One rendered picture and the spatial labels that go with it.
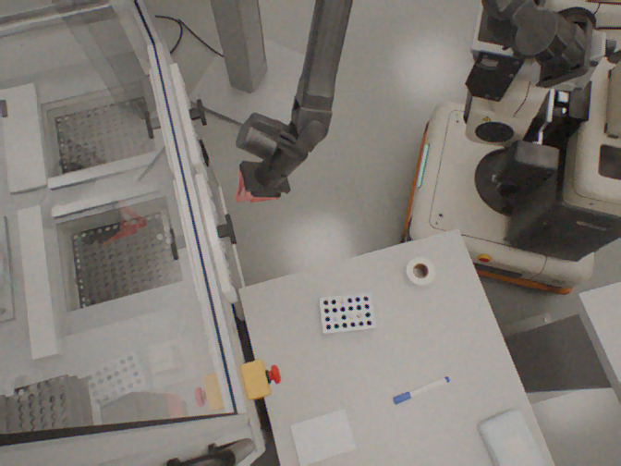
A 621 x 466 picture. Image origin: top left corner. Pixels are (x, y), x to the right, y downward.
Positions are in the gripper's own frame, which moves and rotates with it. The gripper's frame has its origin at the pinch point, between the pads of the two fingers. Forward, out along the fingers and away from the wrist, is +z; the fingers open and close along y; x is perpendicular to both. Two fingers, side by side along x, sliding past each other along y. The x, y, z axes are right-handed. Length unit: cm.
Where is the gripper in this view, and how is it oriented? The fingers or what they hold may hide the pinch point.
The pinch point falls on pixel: (245, 198)
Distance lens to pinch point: 107.0
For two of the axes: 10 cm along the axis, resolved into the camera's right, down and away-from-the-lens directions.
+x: 2.8, 9.0, -3.2
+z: -5.7, 4.3, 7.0
